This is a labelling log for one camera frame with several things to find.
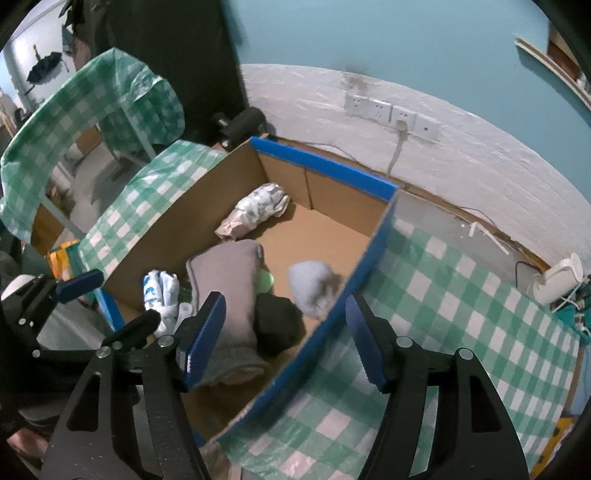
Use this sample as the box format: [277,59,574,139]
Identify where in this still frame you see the teal cloth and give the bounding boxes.
[554,272,591,344]

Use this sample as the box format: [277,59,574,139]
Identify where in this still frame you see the black cylindrical object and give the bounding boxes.
[213,107,267,149]

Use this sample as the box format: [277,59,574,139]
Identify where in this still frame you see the wooden frame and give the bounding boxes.
[515,36,591,112]

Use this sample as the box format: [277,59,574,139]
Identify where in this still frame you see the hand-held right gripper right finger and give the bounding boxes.
[345,293,529,480]

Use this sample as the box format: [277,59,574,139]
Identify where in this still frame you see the grey fleece garment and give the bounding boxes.
[185,239,271,386]

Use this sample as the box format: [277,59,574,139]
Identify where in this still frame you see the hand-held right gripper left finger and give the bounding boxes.
[41,291,228,480]

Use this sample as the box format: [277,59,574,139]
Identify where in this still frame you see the white blue printed cloth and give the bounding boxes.
[142,270,192,340]

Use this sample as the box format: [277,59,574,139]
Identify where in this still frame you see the blue cardboard box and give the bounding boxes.
[95,136,400,444]

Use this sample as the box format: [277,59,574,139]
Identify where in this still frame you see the white plastic appliance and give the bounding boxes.
[531,253,583,306]

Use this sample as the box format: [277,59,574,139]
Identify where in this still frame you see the pink and white cloth bundle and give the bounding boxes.
[215,182,291,241]

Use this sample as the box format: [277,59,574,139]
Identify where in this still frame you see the orange green bag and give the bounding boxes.
[46,240,87,278]

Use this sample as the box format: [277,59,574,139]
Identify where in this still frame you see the white single-hole wall socket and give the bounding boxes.
[414,113,441,142]

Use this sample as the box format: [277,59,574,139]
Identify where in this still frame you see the dark umbrella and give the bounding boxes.
[25,52,63,86]

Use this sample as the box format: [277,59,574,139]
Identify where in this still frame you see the grey charger cable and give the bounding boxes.
[388,120,410,179]

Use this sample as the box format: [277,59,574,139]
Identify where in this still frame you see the black cable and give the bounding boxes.
[514,261,551,289]

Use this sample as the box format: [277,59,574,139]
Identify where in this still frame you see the black cloth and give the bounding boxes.
[255,293,306,357]

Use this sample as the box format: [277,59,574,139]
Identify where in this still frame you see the light blue cloth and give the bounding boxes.
[288,261,345,320]

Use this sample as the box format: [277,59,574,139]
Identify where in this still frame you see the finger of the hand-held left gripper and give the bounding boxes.
[18,270,105,335]
[99,309,161,352]

